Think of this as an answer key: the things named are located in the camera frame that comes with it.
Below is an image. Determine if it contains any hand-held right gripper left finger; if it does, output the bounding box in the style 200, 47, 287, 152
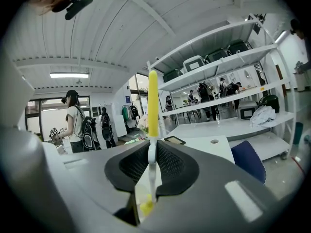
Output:
48, 140, 151, 218

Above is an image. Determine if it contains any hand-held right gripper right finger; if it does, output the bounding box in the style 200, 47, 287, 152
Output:
139, 139, 299, 233

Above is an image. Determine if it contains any yellow handled tool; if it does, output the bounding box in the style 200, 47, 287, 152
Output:
139, 69, 160, 217

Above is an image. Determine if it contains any white table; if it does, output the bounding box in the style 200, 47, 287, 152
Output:
167, 134, 235, 165

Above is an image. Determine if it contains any blue chair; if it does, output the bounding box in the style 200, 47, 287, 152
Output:
230, 140, 267, 185

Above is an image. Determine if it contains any clothes rack with garments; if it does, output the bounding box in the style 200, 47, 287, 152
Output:
121, 104, 141, 131

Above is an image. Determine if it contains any white hard case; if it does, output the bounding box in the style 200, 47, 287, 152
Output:
182, 55, 205, 74
236, 100, 259, 120

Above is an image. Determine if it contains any crumpled white cloth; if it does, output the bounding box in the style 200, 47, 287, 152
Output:
249, 105, 278, 129

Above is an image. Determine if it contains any ceiling strip light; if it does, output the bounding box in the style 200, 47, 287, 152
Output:
49, 72, 89, 79

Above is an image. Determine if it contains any teal bin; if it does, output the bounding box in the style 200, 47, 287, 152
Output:
292, 122, 304, 145

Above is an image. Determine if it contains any dark green hard case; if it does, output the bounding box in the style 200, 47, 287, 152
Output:
226, 39, 251, 56
163, 68, 183, 83
257, 94, 280, 113
205, 48, 229, 63

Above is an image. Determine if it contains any white metal shelf rack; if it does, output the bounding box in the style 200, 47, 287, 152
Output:
146, 13, 297, 160

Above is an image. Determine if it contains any black flat frame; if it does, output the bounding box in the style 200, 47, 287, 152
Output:
163, 135, 187, 146

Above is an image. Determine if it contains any black head-worn camera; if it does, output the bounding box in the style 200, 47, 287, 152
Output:
52, 0, 94, 21

